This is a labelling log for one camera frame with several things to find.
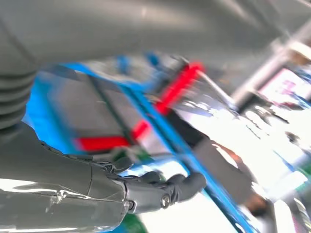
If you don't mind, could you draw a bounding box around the blue metal shelf rack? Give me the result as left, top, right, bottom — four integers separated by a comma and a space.
23, 53, 258, 233

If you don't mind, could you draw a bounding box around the red barrier belt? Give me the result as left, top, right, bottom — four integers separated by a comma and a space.
74, 62, 205, 152

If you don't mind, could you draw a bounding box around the person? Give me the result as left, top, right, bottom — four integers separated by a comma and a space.
168, 109, 270, 219

